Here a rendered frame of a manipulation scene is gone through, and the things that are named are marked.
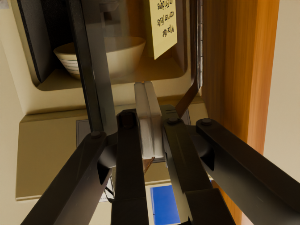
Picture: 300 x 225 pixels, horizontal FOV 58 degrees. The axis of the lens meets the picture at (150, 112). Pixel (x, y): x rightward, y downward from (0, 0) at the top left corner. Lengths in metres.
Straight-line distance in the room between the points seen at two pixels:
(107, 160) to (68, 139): 0.31
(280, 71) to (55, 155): 0.82
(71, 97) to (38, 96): 0.06
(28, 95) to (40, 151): 0.10
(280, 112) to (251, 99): 0.70
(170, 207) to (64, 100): 0.26
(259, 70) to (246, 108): 0.06
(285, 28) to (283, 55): 0.09
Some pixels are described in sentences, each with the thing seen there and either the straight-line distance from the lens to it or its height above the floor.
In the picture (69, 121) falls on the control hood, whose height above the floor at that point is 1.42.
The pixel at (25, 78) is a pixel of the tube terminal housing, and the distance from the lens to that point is 0.50.
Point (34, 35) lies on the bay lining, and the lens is 0.53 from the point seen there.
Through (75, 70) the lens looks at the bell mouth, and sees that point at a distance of 0.52.
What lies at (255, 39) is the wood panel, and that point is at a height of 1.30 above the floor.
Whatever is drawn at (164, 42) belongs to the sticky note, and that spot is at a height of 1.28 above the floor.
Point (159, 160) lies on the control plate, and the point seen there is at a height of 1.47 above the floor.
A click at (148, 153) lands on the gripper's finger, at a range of 0.17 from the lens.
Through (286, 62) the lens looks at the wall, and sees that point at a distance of 1.06.
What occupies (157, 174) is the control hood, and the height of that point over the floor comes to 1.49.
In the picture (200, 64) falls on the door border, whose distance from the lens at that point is 0.47.
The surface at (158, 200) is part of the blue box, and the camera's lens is 0.47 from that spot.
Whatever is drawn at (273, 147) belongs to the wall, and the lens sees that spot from 1.19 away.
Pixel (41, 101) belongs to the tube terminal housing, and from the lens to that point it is 0.51.
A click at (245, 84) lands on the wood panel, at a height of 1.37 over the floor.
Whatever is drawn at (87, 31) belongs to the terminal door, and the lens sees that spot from 0.17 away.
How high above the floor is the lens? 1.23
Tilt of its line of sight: 24 degrees up
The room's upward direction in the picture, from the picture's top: 175 degrees clockwise
